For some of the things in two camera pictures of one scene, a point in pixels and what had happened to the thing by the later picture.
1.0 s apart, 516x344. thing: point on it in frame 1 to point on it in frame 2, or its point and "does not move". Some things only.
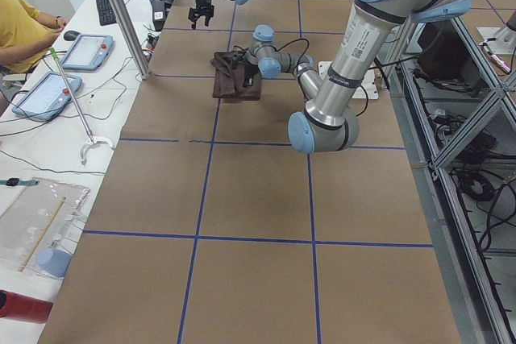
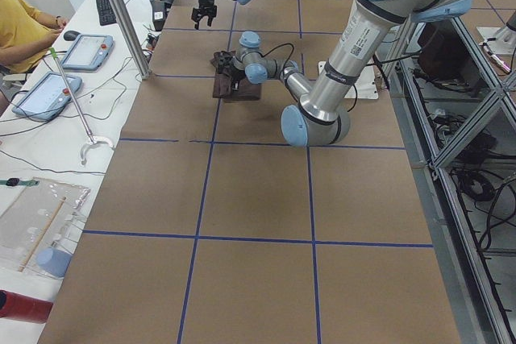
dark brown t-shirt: (228, 81) does not move
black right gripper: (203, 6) does not move
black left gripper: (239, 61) to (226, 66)
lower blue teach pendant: (47, 97) does not move
